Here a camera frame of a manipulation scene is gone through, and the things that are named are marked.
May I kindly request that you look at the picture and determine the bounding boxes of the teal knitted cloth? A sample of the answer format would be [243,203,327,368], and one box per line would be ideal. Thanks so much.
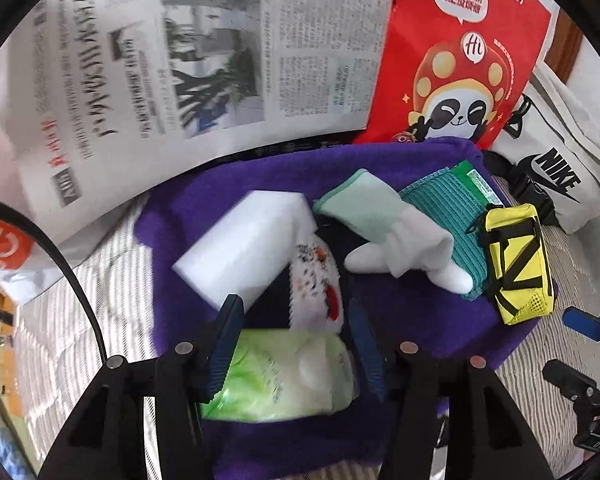
[397,167,506,302]

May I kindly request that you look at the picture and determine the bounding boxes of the green snack packet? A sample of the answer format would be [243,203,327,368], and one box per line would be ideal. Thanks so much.
[450,160,506,208]

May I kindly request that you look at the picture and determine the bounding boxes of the white sponge block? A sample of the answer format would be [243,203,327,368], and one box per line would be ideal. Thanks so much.
[172,190,318,311]

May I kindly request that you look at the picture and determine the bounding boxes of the red panda print paper bag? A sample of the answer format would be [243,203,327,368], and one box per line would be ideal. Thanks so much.
[352,0,553,146]

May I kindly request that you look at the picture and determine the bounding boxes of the orange and white plastic bag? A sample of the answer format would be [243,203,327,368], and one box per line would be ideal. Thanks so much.
[0,212,81,306]

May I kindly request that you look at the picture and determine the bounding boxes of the mint and white glove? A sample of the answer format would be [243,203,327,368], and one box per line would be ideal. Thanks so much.
[312,169,473,295]

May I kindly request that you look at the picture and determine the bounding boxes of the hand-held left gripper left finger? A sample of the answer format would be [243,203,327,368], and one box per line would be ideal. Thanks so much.
[37,294,246,480]

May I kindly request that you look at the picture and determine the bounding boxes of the wooden headboard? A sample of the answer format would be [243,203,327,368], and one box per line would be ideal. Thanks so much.
[547,7,586,81]

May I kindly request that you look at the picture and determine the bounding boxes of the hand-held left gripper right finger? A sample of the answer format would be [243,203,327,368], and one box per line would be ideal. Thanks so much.
[347,297,548,480]

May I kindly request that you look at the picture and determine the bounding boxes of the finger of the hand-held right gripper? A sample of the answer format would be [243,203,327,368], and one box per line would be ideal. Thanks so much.
[542,359,600,403]
[562,306,600,346]

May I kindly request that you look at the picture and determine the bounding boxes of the black metal strap hook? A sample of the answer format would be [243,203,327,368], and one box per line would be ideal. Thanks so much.
[502,94,533,141]

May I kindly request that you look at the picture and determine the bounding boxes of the black cable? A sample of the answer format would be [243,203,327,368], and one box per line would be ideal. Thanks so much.
[0,197,108,361]

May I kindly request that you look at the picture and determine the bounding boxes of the yellow pouch with black straps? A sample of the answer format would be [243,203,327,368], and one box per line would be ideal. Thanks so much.
[480,203,555,326]

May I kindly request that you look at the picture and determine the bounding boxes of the purple towel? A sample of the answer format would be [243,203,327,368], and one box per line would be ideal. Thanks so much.
[132,137,561,480]

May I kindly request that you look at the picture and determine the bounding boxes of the black strap with buckle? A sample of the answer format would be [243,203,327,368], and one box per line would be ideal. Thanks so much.
[480,150,558,226]

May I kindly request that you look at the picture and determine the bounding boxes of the white bag with black print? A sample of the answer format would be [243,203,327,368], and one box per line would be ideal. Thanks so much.
[490,62,600,235]

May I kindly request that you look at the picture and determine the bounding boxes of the white printed snack packet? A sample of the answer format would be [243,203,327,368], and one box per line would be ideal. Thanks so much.
[287,232,343,333]

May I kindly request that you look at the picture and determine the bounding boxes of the green and white wipes packet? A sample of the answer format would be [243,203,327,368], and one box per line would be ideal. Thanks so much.
[200,329,361,422]

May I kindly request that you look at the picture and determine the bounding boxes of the newspaper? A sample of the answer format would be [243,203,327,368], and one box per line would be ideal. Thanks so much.
[5,0,398,251]

